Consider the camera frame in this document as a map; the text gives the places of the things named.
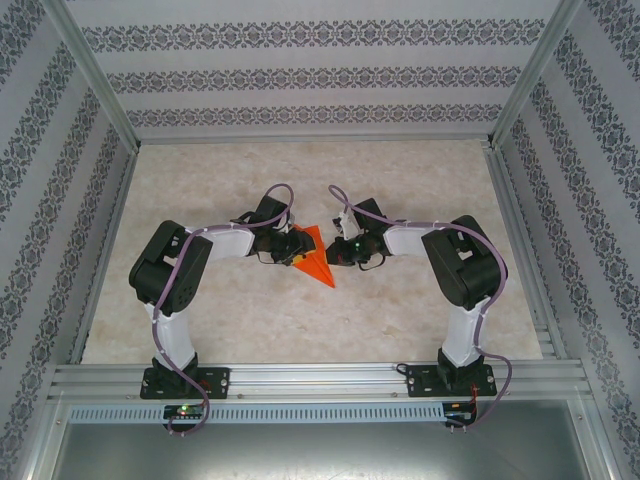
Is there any aluminium side rail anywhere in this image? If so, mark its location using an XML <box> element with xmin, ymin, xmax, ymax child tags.
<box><xmin>67</xmin><ymin>149</ymin><xmax>140</xmax><ymax>365</ymax></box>
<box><xmin>482</xmin><ymin>144</ymin><xmax>569</xmax><ymax>360</ymax></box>

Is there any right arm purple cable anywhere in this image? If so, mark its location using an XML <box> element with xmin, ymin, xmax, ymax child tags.
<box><xmin>327</xmin><ymin>184</ymin><xmax>514</xmax><ymax>434</ymax></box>

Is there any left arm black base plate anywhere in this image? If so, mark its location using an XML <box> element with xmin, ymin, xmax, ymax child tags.
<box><xmin>139</xmin><ymin>367</ymin><xmax>232</xmax><ymax>400</ymax></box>

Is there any wide aluminium mounting rail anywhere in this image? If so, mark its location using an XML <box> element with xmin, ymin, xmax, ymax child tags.
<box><xmin>47</xmin><ymin>362</ymin><xmax>594</xmax><ymax>401</ymax></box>

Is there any thin aluminium cross rail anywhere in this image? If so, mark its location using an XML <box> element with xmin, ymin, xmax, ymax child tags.
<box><xmin>135</xmin><ymin>133</ymin><xmax>496</xmax><ymax>147</ymax></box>

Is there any grey metal sheet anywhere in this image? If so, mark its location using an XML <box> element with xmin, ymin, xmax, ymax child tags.
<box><xmin>29</xmin><ymin>422</ymin><xmax>616</xmax><ymax>480</ymax></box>

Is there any aluminium frame post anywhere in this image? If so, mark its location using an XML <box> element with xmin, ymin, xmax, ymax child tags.
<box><xmin>42</xmin><ymin>0</ymin><xmax>141</xmax><ymax>151</ymax></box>
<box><xmin>489</xmin><ymin>0</ymin><xmax>586</xmax><ymax>147</ymax></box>

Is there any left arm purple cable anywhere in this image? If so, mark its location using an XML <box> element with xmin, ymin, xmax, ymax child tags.
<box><xmin>152</xmin><ymin>183</ymin><xmax>296</xmax><ymax>437</ymax></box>

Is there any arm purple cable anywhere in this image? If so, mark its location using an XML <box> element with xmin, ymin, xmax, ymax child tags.
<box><xmin>327</xmin><ymin>184</ymin><xmax>514</xmax><ymax>434</ymax></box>
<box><xmin>152</xmin><ymin>183</ymin><xmax>296</xmax><ymax>437</ymax></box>

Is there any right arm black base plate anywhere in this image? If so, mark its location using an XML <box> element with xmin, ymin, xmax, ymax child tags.
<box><xmin>405</xmin><ymin>363</ymin><xmax>499</xmax><ymax>399</ymax></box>

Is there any slotted grey cable duct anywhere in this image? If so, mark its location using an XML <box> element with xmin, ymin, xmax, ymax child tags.
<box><xmin>67</xmin><ymin>402</ymin><xmax>479</xmax><ymax>424</ymax></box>

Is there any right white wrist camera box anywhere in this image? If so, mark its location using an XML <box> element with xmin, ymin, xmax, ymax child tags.
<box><xmin>333</xmin><ymin>210</ymin><xmax>357</xmax><ymax>236</ymax></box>

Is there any orange paper sheet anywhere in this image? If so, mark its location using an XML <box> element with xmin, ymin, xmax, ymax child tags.
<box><xmin>291</xmin><ymin>224</ymin><xmax>337</xmax><ymax>290</ymax></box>

